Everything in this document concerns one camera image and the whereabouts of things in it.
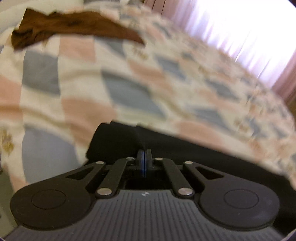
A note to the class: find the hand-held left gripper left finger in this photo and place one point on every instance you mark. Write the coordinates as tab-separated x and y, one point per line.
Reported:
140	162

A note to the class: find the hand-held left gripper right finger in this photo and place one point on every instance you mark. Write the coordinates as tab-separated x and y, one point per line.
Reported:
148	162

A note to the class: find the black garment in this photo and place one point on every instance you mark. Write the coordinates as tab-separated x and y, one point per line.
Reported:
115	139

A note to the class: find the brown garment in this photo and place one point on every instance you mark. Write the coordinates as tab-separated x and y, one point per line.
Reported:
69	25

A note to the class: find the checkered pastel quilt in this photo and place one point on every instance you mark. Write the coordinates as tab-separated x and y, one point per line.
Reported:
138	92

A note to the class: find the pink curtain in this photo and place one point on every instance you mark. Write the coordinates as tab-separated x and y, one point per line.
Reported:
231	23

